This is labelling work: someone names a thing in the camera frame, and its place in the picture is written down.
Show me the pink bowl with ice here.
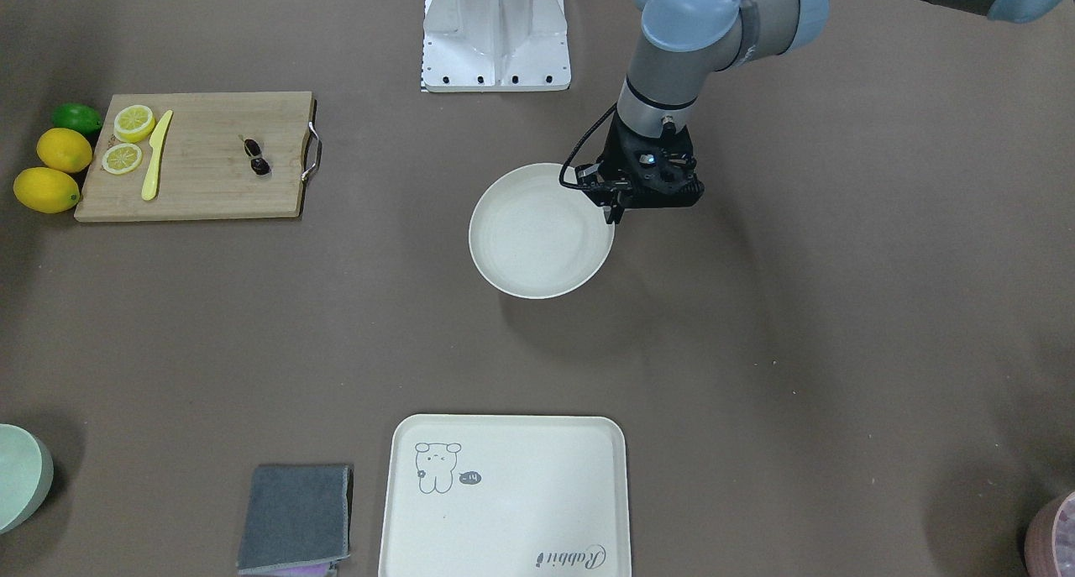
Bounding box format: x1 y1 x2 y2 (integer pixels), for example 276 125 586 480
1024 492 1074 576

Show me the yellow plastic knife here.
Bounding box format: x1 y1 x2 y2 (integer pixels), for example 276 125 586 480
139 110 174 202

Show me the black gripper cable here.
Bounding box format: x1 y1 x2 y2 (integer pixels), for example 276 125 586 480
558 102 618 193

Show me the green lime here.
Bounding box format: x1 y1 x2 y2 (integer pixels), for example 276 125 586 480
51 102 103 136

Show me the bamboo cutting board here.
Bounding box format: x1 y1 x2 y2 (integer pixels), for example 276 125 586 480
74 91 317 223

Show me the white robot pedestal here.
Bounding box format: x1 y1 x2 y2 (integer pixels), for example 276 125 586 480
420 0 572 92

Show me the yellow lemon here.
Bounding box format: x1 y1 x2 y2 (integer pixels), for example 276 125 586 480
35 127 94 174
13 165 81 214

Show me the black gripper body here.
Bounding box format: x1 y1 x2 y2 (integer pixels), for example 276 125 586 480
576 111 704 210

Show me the grey folded cloth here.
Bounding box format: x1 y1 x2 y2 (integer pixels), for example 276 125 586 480
237 464 352 576

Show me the cream round plate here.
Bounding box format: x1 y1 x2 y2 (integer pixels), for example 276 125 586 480
468 163 616 299

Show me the mint green bowl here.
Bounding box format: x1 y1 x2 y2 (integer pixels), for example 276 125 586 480
1 424 54 532

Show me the lemon slice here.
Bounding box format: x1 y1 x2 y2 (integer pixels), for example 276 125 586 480
113 105 157 144
100 142 144 176

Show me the cream rectangular tray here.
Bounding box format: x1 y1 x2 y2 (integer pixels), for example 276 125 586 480
379 415 632 576

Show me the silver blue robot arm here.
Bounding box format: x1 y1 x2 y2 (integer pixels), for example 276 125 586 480
560 0 1063 225

